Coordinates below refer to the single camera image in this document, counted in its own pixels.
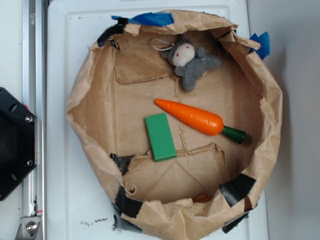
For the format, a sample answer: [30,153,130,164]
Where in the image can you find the gray plush bunny toy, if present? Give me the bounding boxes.
[150,32,223,92]

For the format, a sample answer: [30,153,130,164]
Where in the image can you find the green wooden block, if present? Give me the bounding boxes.
[145,113,177,162]

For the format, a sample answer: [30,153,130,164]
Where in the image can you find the orange toy carrot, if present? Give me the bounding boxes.
[154,99,247,144]

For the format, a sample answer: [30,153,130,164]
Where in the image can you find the brown paper bag bin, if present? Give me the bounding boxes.
[66,10,283,240]

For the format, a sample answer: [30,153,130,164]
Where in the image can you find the small orange object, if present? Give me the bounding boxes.
[193,193,213,203]

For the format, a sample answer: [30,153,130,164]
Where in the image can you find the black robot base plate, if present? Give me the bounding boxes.
[0,87,36,201]

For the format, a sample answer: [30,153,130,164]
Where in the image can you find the aluminum frame rail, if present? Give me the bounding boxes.
[22,0,50,217]

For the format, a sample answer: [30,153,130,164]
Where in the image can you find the metal corner bracket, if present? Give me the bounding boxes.
[15,216,41,240]

